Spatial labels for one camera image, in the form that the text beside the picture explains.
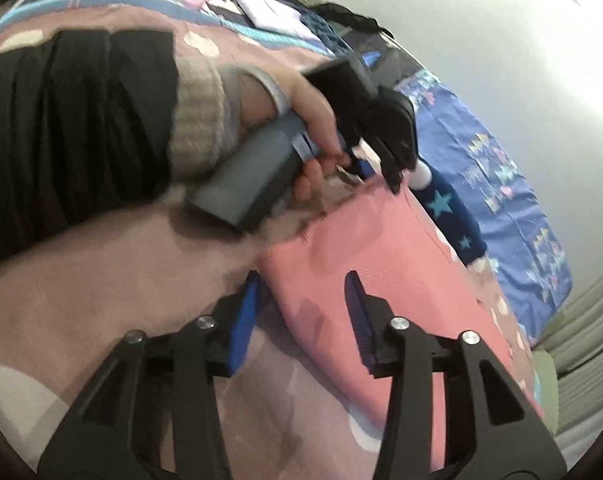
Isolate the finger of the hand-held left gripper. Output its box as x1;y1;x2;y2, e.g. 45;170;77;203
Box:
366;87;419;197
351;146;377;182

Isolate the green pillow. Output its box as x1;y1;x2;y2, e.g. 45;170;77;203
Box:
531;350;563;436

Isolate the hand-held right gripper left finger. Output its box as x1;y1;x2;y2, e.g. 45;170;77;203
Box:
36;270;262;480

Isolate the blue tree-print sheet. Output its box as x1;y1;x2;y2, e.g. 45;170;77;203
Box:
396;70;575;349

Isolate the person's left hand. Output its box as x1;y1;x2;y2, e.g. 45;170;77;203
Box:
241;71;355;205

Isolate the person's left forearm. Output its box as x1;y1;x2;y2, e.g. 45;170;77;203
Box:
0;27;243;272

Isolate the white folded cloth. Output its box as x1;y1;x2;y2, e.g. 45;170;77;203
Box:
234;0;322;42

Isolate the navy star-print cloth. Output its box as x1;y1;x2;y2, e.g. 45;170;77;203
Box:
411;160;489;266

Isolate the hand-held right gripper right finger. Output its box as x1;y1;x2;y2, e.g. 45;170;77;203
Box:
344;270;567;480

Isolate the black cloth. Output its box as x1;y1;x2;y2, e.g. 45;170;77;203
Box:
311;2;395;39

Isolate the beige curtain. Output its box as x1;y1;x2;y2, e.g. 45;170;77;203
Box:
531;250;603;461

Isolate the pink long-sleeved garment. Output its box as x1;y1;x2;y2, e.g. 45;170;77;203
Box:
258;177;545;472

